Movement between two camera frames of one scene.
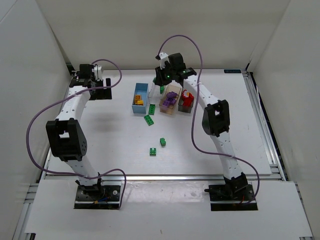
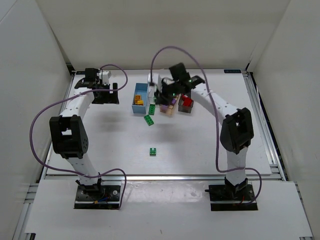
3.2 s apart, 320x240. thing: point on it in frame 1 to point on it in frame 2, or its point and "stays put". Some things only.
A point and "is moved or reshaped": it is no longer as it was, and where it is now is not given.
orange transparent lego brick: (137, 97) stays put
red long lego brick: (187, 102) stays put
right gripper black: (161, 81) to (161, 98)
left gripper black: (100, 92) to (105, 96)
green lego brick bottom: (152, 152) stays put
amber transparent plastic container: (169, 99) stays put
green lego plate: (148, 120) stays put
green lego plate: (152, 109) stays put
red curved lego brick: (191, 97) is moved or reshaped
